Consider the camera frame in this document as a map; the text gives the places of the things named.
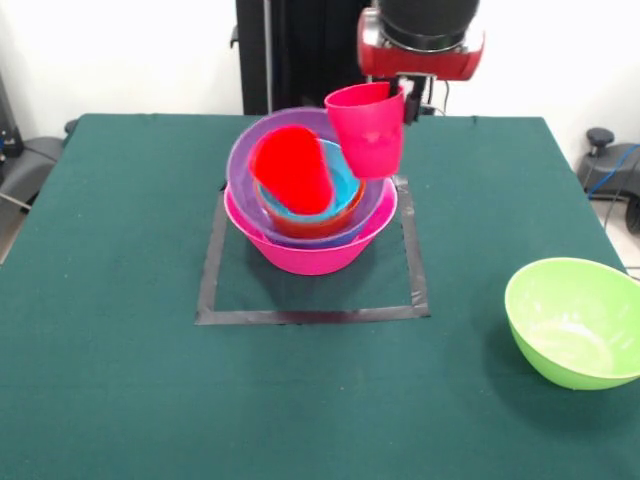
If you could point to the small cyan bowl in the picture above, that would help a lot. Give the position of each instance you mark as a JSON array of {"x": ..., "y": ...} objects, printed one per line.
[{"x": 345, "y": 190}]

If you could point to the red cup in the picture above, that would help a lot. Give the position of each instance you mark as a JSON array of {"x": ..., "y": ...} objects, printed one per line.
[{"x": 295, "y": 170}]

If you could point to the pink cup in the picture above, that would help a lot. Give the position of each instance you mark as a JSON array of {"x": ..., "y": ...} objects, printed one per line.
[{"x": 372, "y": 135}]

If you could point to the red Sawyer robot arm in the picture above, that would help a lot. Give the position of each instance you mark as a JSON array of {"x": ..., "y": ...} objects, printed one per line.
[{"x": 425, "y": 20}]

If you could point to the large green bowl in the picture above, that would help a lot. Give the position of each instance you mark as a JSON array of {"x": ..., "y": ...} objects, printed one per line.
[{"x": 570, "y": 330}]

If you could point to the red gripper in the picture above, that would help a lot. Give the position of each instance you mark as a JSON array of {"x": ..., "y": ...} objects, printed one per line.
[{"x": 420, "y": 62}]

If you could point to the large pink bowl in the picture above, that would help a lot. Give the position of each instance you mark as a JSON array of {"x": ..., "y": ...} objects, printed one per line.
[{"x": 310, "y": 260}]

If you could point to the dark green table cloth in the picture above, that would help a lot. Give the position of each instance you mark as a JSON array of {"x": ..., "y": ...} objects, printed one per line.
[{"x": 320, "y": 430}]

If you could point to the purple bowl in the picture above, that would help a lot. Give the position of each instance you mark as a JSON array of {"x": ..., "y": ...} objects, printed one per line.
[{"x": 245, "y": 175}]

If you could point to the orange ribbed bowl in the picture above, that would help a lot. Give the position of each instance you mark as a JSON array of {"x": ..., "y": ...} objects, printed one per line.
[{"x": 320, "y": 227}]

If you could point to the black floor device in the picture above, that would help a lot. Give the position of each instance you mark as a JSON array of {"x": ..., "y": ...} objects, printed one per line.
[
  {"x": 30, "y": 160},
  {"x": 600, "y": 165}
]

